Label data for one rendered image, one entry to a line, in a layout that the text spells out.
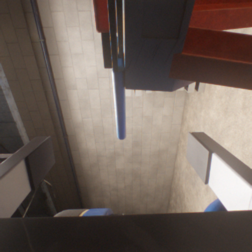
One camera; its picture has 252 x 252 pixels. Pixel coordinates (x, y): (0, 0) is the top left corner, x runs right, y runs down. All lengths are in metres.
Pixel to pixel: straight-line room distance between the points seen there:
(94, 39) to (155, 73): 3.02
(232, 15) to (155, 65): 0.16
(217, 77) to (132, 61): 0.08
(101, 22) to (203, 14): 0.13
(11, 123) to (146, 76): 3.93
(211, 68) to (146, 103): 3.31
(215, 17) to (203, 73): 0.12
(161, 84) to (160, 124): 3.57
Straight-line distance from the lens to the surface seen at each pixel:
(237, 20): 0.32
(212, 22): 0.29
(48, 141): 0.16
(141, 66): 0.17
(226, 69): 0.19
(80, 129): 3.82
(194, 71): 0.18
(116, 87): 0.19
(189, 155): 0.17
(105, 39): 0.27
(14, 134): 4.24
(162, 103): 3.54
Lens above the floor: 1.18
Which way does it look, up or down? level
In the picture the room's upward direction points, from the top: 92 degrees counter-clockwise
